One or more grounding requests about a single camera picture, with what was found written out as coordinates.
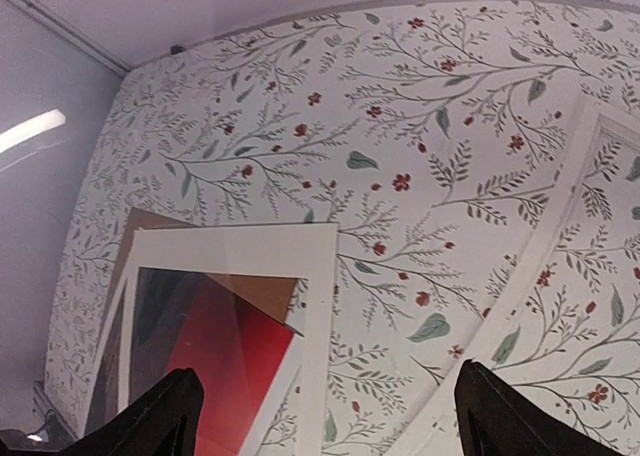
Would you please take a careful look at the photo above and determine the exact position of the floral patterned table mat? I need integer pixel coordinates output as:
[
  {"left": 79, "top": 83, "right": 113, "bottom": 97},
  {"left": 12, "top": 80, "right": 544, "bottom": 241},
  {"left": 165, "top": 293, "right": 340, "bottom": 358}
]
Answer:
[{"left": 45, "top": 1, "right": 639, "bottom": 455}]

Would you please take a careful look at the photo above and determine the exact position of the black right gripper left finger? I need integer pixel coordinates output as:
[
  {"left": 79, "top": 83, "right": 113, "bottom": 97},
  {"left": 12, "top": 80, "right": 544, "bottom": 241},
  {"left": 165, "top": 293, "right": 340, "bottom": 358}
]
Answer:
[{"left": 59, "top": 368, "right": 204, "bottom": 456}]

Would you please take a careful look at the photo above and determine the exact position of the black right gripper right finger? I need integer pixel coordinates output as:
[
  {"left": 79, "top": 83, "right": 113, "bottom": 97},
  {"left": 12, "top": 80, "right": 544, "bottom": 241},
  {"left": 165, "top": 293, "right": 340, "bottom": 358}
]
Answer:
[{"left": 454, "top": 360, "right": 600, "bottom": 455}]

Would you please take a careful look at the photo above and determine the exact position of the red sunset photo print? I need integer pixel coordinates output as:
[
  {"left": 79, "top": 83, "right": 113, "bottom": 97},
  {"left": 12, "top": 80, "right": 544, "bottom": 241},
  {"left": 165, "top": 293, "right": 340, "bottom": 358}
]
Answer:
[{"left": 102, "top": 266, "right": 306, "bottom": 456}]

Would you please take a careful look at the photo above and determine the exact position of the white picture frame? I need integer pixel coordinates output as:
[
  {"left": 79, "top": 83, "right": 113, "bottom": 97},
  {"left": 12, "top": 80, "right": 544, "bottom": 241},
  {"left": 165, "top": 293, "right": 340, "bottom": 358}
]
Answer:
[{"left": 399, "top": 97, "right": 640, "bottom": 456}]

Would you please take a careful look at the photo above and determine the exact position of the brown cardboard backing board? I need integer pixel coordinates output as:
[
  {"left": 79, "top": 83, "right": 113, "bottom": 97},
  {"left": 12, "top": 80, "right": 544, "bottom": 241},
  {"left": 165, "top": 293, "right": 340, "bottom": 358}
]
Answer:
[{"left": 105, "top": 208, "right": 298, "bottom": 324}]

